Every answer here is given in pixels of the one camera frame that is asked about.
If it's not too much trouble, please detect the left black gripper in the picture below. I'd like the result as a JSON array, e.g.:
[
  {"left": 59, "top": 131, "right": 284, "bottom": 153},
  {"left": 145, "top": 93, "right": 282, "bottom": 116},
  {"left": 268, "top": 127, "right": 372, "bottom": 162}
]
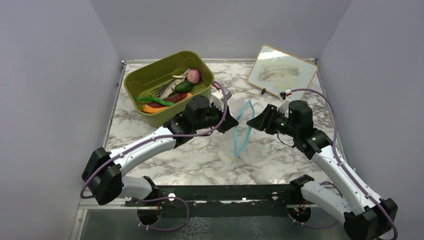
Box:
[{"left": 193, "top": 101, "right": 239, "bottom": 134}]

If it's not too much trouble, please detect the orange squash slice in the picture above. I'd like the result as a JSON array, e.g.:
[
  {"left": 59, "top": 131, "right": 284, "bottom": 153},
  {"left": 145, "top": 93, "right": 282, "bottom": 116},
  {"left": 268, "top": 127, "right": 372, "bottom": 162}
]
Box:
[{"left": 142, "top": 92, "right": 192, "bottom": 114}]

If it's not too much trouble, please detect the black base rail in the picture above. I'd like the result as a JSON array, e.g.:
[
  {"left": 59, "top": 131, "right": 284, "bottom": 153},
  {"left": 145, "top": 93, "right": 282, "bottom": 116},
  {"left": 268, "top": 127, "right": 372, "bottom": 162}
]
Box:
[{"left": 125, "top": 174, "right": 314, "bottom": 219}]

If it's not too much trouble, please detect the purple red onion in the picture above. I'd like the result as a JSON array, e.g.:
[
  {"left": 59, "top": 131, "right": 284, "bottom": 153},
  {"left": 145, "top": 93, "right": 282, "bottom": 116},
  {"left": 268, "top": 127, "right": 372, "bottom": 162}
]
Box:
[{"left": 186, "top": 69, "right": 201, "bottom": 85}]

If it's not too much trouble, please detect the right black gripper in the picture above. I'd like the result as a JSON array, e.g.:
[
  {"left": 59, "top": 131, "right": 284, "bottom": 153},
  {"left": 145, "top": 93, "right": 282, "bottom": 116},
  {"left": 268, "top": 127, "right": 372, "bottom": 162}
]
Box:
[{"left": 247, "top": 103, "right": 299, "bottom": 138}]

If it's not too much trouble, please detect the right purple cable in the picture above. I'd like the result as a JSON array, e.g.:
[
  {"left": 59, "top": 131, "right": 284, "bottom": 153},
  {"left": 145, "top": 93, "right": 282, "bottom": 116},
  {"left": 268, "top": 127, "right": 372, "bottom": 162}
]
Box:
[{"left": 288, "top": 88, "right": 398, "bottom": 240}]

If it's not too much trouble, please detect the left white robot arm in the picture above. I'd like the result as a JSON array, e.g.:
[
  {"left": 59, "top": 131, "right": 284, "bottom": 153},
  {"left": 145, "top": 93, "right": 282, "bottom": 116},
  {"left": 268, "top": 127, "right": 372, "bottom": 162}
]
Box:
[{"left": 80, "top": 95, "right": 239, "bottom": 206}]

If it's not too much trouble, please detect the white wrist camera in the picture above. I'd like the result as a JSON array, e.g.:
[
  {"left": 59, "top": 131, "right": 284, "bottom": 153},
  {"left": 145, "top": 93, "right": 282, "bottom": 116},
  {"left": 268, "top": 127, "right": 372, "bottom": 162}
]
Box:
[
  {"left": 278, "top": 89, "right": 292, "bottom": 113},
  {"left": 210, "top": 86, "right": 232, "bottom": 111}
]

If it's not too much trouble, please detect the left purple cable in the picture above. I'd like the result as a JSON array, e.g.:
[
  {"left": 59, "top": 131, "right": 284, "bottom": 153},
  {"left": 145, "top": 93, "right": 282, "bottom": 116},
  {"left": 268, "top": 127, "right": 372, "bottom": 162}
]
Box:
[{"left": 79, "top": 81, "right": 229, "bottom": 200}]

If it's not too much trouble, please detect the white garlic piece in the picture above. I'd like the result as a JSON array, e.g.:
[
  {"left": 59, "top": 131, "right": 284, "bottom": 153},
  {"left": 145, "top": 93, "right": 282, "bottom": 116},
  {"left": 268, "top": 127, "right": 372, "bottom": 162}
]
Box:
[{"left": 172, "top": 68, "right": 191, "bottom": 79}]

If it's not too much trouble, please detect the green chili pepper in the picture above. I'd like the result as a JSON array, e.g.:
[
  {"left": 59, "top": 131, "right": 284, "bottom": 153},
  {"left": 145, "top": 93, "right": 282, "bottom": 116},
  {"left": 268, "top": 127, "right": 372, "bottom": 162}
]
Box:
[{"left": 134, "top": 96, "right": 174, "bottom": 107}]

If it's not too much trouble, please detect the purple cable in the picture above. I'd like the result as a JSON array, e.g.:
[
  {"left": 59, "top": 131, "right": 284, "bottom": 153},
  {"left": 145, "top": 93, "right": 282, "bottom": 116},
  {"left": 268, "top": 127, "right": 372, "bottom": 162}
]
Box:
[
  {"left": 288, "top": 88, "right": 398, "bottom": 240},
  {"left": 79, "top": 81, "right": 229, "bottom": 200}
]

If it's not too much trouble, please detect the olive green plastic bin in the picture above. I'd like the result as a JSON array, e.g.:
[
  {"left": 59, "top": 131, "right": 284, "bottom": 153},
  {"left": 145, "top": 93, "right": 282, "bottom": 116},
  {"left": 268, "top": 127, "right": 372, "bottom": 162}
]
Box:
[{"left": 123, "top": 50, "right": 215, "bottom": 128}]

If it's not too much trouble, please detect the red meat slice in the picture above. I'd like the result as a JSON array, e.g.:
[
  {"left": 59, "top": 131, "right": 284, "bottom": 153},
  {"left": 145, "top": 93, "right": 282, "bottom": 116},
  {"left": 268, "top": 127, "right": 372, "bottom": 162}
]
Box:
[{"left": 147, "top": 93, "right": 190, "bottom": 109}]

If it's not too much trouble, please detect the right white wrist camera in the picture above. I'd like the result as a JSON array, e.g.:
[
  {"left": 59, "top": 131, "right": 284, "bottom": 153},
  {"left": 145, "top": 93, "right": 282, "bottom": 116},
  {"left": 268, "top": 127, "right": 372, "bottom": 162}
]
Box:
[{"left": 278, "top": 89, "right": 292, "bottom": 113}]

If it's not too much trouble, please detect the dark green avocado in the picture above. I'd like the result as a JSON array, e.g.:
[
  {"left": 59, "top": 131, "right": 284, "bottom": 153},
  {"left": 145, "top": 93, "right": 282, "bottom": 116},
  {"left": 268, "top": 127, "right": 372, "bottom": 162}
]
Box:
[{"left": 174, "top": 80, "right": 194, "bottom": 93}]

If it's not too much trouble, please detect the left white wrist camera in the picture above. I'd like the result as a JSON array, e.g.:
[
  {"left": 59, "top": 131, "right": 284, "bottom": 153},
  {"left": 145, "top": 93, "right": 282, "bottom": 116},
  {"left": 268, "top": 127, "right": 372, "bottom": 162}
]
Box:
[{"left": 210, "top": 86, "right": 232, "bottom": 111}]

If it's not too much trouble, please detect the silver toy fish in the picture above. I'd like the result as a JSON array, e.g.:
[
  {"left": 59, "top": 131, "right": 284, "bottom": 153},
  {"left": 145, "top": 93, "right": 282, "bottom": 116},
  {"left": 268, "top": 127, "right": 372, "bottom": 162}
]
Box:
[{"left": 159, "top": 78, "right": 185, "bottom": 100}]

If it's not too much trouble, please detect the wood framed whiteboard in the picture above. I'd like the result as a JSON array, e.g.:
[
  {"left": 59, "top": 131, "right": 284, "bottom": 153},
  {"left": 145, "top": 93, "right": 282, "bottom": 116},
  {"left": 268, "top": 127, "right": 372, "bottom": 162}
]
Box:
[{"left": 247, "top": 44, "right": 318, "bottom": 96}]

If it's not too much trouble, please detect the clear zip top bag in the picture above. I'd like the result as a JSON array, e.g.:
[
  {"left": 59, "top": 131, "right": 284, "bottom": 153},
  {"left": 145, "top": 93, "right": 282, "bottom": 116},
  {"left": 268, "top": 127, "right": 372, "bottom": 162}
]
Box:
[{"left": 232, "top": 98, "right": 263, "bottom": 163}]

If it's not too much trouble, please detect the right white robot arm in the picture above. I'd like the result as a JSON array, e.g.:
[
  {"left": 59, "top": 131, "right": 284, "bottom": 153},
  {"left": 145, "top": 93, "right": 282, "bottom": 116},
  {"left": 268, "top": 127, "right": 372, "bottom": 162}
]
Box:
[{"left": 247, "top": 100, "right": 398, "bottom": 240}]

